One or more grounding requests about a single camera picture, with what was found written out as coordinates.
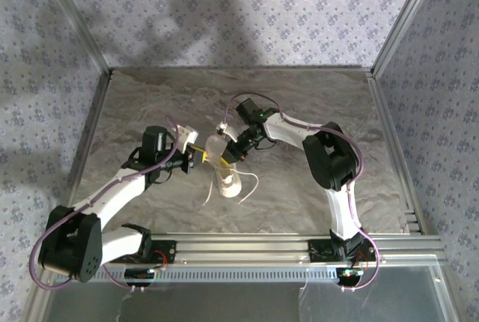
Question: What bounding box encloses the beige shoe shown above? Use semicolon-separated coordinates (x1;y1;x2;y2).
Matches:
204;134;242;199

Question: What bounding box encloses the white shoelace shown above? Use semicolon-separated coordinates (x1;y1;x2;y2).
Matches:
201;170;260;207

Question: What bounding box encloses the left controller board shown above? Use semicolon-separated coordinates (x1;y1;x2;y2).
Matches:
125;267;157;288

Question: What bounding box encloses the controller board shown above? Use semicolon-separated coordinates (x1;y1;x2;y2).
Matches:
335;267;364;286
125;267;157;288

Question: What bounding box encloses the clear acrylic panel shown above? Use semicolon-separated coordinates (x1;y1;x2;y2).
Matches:
46;280;450;322

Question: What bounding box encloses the right controller board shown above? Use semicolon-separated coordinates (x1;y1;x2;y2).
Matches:
335;267;364;286

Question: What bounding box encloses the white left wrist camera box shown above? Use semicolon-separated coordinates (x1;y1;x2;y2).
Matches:
175;124;200;153

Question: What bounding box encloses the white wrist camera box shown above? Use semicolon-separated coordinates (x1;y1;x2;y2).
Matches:
216;122;239;144
175;124;200;153

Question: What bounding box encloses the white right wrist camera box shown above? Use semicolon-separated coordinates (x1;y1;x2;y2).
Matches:
216;122;239;144

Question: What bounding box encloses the aluminium frame side rail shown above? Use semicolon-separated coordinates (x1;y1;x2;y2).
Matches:
44;70;115;243
366;73;427;235

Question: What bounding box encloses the aluminium frame thin rail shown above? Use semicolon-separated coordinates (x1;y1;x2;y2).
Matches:
110;65;375;74

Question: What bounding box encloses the wide aluminium base rail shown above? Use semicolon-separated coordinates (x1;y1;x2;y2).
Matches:
39;234;448;269

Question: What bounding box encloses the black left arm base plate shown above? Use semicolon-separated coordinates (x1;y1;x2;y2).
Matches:
141;239;177;264

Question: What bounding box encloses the grey slotted cable duct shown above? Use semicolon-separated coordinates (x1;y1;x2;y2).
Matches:
91;267;338;282

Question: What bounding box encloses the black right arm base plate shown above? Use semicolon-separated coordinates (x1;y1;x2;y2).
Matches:
308;239;375;264

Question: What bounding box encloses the aluminium frame corner post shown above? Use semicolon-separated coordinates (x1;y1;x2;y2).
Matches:
370;0;446;76
39;0;115;76

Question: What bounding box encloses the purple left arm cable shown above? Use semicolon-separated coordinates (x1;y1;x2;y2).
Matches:
29;115;180;293

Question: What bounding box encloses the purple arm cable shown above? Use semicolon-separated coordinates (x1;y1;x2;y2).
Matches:
224;92;381;293
29;115;180;293

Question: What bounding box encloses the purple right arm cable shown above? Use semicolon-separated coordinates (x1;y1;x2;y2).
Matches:
224;92;381;293

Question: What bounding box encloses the aluminium frame short post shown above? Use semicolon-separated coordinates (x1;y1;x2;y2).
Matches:
436;261;463;322
22;284;52;322

